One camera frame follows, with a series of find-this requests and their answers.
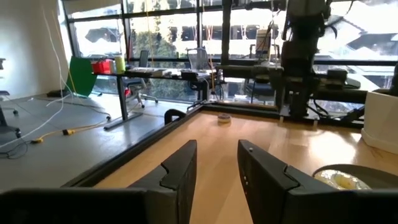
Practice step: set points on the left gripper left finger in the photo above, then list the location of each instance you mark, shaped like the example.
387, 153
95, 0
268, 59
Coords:
180, 186

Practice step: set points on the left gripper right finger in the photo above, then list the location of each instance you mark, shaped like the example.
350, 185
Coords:
261, 186

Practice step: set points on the pink chocolate-striped donut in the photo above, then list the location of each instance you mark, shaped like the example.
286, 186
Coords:
224, 117

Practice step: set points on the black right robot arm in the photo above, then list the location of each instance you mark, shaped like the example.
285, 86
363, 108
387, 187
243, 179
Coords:
300, 56

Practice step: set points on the dark blue chair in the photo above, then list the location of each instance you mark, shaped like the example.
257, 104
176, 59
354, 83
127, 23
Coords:
261, 88

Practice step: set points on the black desk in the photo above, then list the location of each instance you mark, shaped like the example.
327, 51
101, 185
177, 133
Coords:
121, 93

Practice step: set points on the black equipment box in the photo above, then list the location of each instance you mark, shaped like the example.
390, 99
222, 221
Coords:
191, 75

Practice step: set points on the light grey plate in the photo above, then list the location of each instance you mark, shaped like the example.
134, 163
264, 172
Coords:
382, 175

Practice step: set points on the grey mesh office chair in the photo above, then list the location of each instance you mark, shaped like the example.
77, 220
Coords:
198, 59

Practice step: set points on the black office chair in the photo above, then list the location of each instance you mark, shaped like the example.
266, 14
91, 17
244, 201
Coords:
14, 130
143, 59

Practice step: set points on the yellow-green spool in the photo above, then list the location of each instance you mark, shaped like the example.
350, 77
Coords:
119, 64

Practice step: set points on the white box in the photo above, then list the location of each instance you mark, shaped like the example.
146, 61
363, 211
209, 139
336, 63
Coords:
382, 121

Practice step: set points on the red box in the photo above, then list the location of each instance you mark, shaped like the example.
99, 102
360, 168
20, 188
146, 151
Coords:
102, 67

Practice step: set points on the beige box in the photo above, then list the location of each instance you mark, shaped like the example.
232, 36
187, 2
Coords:
263, 43

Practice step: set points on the green board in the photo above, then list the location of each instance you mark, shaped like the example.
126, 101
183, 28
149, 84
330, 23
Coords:
81, 76

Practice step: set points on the flat black box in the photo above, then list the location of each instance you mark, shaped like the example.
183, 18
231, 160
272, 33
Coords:
57, 93

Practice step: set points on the black arched bracket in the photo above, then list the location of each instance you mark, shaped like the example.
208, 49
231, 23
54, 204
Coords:
174, 112

